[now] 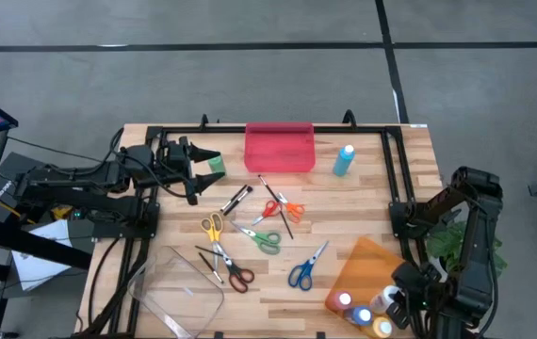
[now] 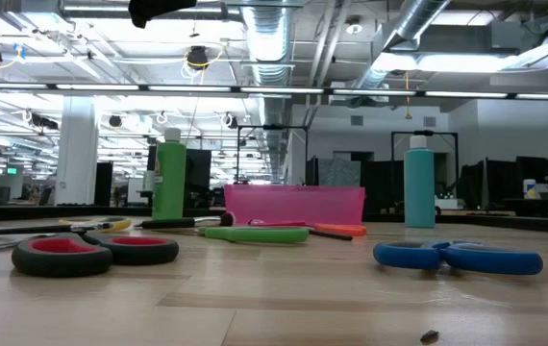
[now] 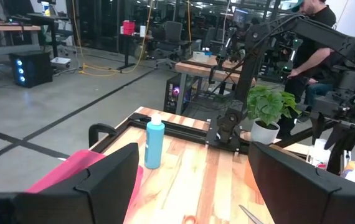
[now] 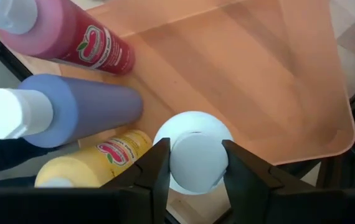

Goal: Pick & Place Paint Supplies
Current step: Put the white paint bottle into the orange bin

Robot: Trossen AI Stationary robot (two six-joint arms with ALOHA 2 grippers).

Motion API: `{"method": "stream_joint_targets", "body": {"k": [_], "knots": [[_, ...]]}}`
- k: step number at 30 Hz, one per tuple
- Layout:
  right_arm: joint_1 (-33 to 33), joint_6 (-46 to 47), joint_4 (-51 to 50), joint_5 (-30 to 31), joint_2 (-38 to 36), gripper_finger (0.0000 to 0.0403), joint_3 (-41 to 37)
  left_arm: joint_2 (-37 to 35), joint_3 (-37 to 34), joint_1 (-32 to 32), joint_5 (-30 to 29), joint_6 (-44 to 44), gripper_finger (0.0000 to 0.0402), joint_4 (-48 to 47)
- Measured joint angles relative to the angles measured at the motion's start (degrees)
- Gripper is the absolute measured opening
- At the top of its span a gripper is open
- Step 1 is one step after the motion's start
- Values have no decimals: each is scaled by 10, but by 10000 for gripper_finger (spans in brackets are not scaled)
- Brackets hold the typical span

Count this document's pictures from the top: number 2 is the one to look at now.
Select orange scissors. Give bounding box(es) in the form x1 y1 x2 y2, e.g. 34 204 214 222
314 222 368 237

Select green paint bottle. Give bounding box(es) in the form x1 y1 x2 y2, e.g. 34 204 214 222
151 127 188 221

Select thick black paintbrush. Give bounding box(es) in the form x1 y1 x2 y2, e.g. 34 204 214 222
134 211 237 230

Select teal paint bottle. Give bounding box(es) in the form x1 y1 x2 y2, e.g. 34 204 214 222
403 135 436 229

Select yellow scissors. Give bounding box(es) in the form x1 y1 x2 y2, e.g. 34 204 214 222
57 216 134 235

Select black and red scissors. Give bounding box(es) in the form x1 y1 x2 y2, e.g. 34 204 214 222
0 229 181 279

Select pink translucent plastic bin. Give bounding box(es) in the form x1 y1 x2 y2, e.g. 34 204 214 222
223 185 367 227

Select green scissors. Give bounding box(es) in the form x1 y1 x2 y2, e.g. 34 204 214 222
156 225 311 245

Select black computer monitor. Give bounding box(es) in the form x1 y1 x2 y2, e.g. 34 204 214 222
146 145 213 186

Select blue scissors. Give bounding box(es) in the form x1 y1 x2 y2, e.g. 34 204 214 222
372 239 544 277

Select white building pillar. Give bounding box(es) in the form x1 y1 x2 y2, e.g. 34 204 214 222
55 94 100 207

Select black background monitor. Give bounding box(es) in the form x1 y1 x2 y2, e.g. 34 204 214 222
516 156 548 186

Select ribbed silver ventilation duct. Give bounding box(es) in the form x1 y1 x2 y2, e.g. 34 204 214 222
240 0 295 182

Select slanted silver ventilation duct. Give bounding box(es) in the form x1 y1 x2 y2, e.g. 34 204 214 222
355 0 451 90

